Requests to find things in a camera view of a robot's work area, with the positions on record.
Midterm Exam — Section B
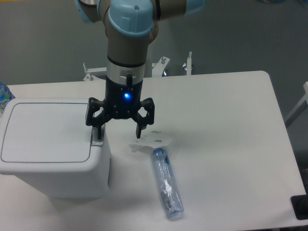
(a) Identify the white plastic trash can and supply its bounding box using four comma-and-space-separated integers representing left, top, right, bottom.
0, 98, 111, 198

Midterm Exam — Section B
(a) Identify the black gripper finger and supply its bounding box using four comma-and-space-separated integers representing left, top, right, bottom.
85, 97, 114, 140
129, 97, 155, 139

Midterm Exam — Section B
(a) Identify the white stand at right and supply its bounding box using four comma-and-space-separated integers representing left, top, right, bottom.
284, 81, 308, 128

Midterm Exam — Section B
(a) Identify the blue-labelled bottle behind bin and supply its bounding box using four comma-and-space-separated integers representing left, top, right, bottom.
0, 82, 15, 114

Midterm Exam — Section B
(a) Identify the white metal base frame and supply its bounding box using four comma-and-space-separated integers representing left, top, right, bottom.
83, 51, 193, 81

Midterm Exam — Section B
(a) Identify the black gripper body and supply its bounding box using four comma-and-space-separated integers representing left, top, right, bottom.
103, 77, 143, 119

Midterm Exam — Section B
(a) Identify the clear crushed plastic bottle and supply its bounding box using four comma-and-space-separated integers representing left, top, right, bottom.
150, 148, 184, 219

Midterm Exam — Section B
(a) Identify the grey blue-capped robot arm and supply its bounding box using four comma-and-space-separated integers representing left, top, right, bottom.
75, 0, 205, 140

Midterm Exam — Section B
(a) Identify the black clamp at table edge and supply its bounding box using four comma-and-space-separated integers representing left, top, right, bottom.
291, 194, 308, 220

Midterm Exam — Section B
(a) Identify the crumpled white paper wrapper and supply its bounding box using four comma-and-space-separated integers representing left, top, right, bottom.
129, 130, 175, 154

